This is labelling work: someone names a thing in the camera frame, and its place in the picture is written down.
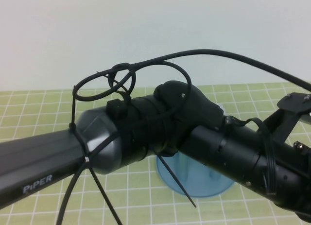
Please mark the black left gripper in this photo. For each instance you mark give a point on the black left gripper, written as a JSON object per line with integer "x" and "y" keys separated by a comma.
{"x": 291, "y": 176}

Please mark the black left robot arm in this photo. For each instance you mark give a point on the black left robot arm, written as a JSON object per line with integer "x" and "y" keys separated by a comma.
{"x": 48, "y": 157}

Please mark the blue cup drying rack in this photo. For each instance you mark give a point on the blue cup drying rack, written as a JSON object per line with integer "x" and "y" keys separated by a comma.
{"x": 194, "y": 186}

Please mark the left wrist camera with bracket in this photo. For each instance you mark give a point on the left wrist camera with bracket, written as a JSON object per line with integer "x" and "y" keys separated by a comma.
{"x": 294, "y": 101}

